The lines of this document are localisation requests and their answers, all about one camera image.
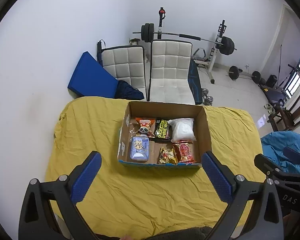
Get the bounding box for white soft plastic bag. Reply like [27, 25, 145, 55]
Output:
[168, 118, 196, 142]

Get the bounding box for white padded chair left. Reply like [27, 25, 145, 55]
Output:
[96, 40, 148, 100]

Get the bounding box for blue foam mat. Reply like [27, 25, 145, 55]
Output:
[68, 51, 118, 99]

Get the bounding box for dumbbell pair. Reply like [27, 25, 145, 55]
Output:
[202, 88, 213, 106]

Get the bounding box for yellow snack bag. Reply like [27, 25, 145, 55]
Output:
[158, 147, 178, 165]

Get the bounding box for white padded chair right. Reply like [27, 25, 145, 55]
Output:
[148, 40, 195, 105]

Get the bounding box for white barbell rack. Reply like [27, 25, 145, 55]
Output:
[192, 20, 226, 84]

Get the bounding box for red patterned snack bag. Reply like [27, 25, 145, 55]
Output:
[172, 141, 195, 164]

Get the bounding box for barbell on rack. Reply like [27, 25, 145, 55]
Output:
[132, 20, 237, 55]

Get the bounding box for dark navy cloth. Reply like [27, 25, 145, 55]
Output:
[114, 80, 145, 100]

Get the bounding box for teal blue fabric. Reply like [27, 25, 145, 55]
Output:
[261, 131, 300, 174]

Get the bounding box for white padded chair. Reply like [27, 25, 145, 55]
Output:
[96, 40, 148, 100]
[148, 40, 195, 105]

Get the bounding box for floor barbell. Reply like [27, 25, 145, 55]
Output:
[228, 66, 261, 84]

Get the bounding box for orange panda snack bag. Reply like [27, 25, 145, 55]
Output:
[135, 118, 155, 138]

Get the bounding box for black shoe shine wipes pack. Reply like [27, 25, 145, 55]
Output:
[154, 118, 171, 140]

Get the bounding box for brown wooden chair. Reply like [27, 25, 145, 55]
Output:
[267, 95, 300, 132]

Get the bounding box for cardboard milk box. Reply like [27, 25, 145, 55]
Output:
[117, 101, 212, 167]

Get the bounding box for yellow table cloth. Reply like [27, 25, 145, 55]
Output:
[45, 97, 264, 239]

